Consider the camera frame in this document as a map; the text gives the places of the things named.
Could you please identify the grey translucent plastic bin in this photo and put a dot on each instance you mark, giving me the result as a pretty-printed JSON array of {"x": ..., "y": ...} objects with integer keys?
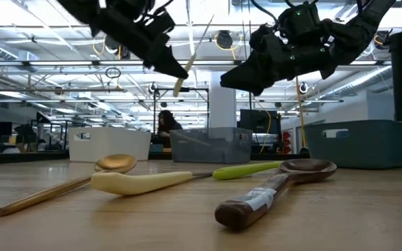
[{"x": 211, "y": 150}]

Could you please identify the black rig post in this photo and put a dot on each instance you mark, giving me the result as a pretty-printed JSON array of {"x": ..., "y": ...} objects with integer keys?
[{"x": 400, "y": 87}]

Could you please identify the red background object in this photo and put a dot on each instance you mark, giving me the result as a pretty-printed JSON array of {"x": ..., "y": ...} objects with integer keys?
[{"x": 286, "y": 143}]

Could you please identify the person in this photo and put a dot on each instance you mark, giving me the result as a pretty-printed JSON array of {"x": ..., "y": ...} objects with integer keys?
[{"x": 167, "y": 123}]

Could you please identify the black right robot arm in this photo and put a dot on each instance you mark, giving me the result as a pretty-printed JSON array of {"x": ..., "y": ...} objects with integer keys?
[{"x": 358, "y": 28}]

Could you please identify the dark wooden spoon with label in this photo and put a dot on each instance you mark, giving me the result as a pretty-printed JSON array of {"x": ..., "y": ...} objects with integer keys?
[{"x": 243, "y": 211}]

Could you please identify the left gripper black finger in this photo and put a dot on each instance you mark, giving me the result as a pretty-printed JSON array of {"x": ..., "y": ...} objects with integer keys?
[{"x": 167, "y": 62}]

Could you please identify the black monitor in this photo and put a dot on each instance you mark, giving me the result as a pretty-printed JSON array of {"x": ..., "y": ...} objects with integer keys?
[{"x": 257, "y": 120}]

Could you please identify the gold metal spoon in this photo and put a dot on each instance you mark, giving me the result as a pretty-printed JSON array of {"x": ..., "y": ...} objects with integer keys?
[{"x": 117, "y": 163}]

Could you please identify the white building column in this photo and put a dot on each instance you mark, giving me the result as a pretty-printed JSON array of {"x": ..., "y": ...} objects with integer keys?
[{"x": 223, "y": 104}]

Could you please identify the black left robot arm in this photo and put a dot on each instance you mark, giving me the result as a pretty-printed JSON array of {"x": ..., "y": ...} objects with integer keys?
[{"x": 77, "y": 8}]

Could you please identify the teal plastic bin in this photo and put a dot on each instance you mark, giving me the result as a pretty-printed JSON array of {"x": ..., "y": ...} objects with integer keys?
[{"x": 361, "y": 150}]

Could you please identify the white plastic bin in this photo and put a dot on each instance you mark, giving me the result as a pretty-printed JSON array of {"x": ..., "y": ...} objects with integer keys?
[{"x": 110, "y": 146}]

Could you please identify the black metal frame stand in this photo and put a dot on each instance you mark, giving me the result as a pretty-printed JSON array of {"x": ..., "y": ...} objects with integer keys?
[{"x": 194, "y": 89}]

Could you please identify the long ceiling light strip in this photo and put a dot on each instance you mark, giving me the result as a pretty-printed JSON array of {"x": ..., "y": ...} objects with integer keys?
[{"x": 65, "y": 63}]

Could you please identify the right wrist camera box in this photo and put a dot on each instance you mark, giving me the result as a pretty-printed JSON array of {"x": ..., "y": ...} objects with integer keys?
[{"x": 300, "y": 19}]

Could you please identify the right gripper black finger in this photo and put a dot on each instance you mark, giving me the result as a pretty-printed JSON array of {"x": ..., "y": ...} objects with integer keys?
[{"x": 253, "y": 76}]

